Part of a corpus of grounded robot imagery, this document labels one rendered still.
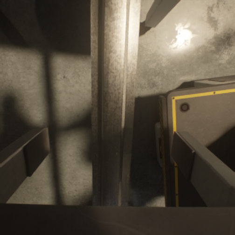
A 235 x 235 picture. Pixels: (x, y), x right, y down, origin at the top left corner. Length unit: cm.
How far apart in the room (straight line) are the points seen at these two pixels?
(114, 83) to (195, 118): 58
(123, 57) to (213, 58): 94
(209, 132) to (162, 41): 54
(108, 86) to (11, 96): 99
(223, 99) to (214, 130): 14
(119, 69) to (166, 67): 81
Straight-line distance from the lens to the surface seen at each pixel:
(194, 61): 108
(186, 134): 16
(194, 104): 75
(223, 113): 82
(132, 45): 24
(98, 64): 24
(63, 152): 117
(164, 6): 68
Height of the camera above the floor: 98
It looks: 74 degrees down
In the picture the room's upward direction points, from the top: 178 degrees clockwise
